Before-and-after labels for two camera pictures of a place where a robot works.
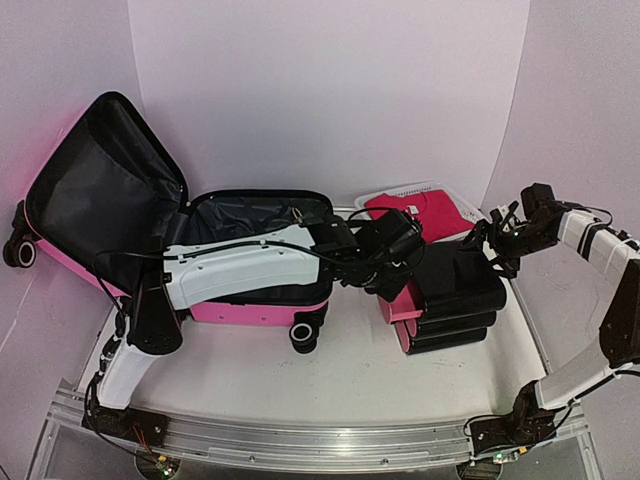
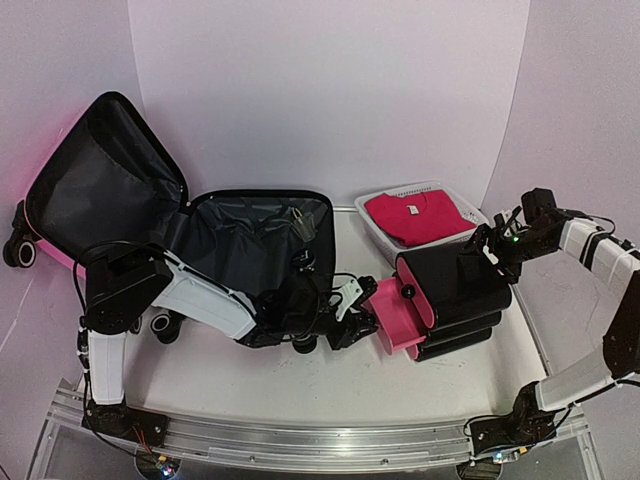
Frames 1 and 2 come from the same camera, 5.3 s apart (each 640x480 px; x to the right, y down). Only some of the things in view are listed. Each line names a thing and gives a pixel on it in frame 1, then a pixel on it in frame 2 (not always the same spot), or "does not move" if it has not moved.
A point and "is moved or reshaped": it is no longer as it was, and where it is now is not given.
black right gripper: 495,238 does not move
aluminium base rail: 302,446 does not move
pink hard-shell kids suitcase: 106,200 does not move
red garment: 435,214 does not move
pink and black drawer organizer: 451,302 is moved or reshaped
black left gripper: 395,292 → 353,328
